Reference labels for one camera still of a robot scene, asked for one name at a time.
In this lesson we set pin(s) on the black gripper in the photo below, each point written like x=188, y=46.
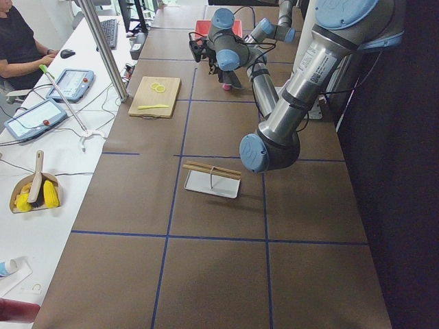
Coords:
x=215, y=67

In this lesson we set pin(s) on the grey cloth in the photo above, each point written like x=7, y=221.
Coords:
x=230, y=78

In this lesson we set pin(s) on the black adapter box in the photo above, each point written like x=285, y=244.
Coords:
x=136, y=45

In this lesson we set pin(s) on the aluminium frame post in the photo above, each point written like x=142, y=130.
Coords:
x=93, y=22

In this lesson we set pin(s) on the teach pendant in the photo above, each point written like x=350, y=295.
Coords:
x=74, y=83
x=36, y=121

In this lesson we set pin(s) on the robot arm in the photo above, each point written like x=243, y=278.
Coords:
x=280, y=31
x=340, y=29

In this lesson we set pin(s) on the hand brush wooden handle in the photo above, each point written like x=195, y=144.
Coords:
x=37, y=181

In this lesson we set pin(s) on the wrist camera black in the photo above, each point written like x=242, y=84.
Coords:
x=197, y=46

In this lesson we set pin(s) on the seated person black shirt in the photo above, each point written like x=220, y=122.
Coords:
x=21, y=54

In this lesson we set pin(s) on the black keyboard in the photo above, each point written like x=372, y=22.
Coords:
x=110, y=30

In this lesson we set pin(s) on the yellow toy corn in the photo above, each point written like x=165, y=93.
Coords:
x=50, y=195

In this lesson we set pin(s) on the pink plastic bin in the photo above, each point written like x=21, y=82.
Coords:
x=202, y=27

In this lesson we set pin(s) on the wooden cutting board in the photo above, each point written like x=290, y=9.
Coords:
x=145, y=95

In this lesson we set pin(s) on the teach pendant far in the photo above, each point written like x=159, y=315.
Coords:
x=74, y=83

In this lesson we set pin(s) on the teach pendant near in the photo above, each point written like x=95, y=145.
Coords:
x=36, y=121

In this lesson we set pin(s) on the wooden dustpan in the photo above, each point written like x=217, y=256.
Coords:
x=20, y=193

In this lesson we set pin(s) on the white grabber stick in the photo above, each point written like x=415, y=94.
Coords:
x=86, y=133

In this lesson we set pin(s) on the lemon slice near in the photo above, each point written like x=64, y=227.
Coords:
x=160, y=89

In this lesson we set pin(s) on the black computer mouse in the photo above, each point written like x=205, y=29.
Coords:
x=66, y=53

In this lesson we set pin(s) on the yellow plastic knife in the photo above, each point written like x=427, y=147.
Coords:
x=145, y=107

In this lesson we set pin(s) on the white rack tray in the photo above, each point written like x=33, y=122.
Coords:
x=212, y=184

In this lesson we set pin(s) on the wooden rack bar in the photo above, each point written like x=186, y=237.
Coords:
x=213, y=170

